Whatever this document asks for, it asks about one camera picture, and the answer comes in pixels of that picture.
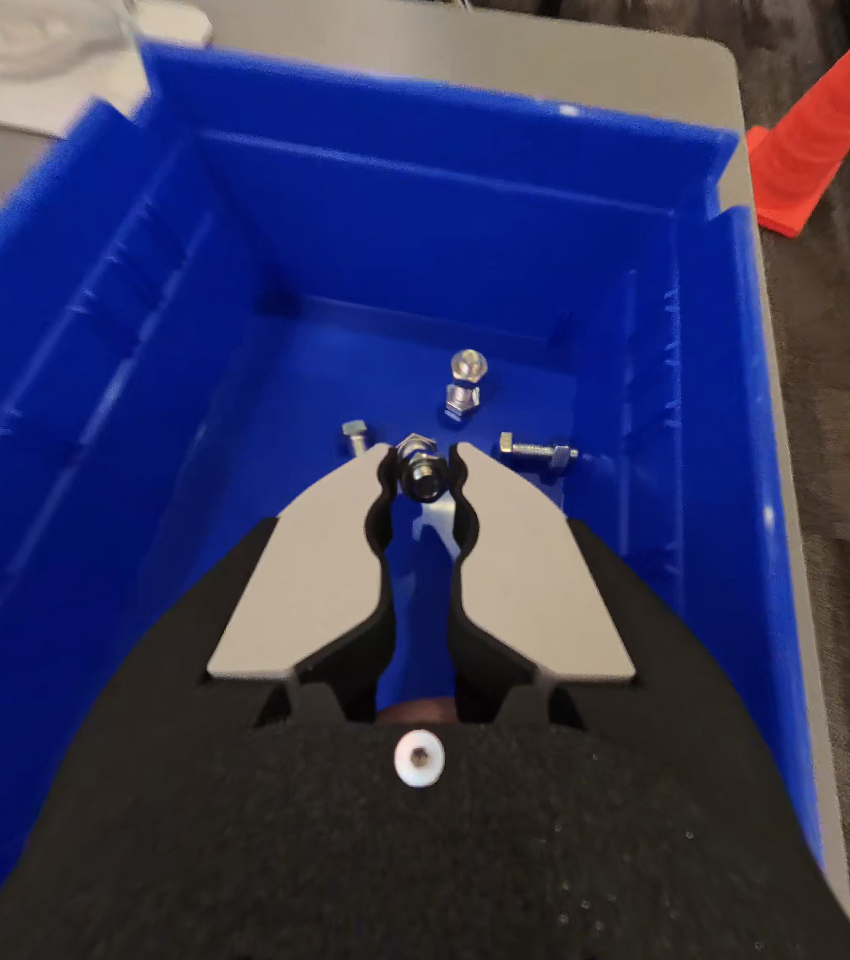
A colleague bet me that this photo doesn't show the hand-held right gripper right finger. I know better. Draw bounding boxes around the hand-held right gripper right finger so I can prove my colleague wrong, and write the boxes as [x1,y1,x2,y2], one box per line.
[447,442,637,725]

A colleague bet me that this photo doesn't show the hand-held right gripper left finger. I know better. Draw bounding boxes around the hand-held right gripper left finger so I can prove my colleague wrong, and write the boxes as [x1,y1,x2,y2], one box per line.
[206,444,399,725]

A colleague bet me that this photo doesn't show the blue storage bin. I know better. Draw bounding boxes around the blue storage bin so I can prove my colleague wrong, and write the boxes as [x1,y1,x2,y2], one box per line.
[0,41,825,960]

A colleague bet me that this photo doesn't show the orange traffic cone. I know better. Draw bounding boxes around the orange traffic cone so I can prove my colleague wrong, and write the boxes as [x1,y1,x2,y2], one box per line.
[745,11,850,241]

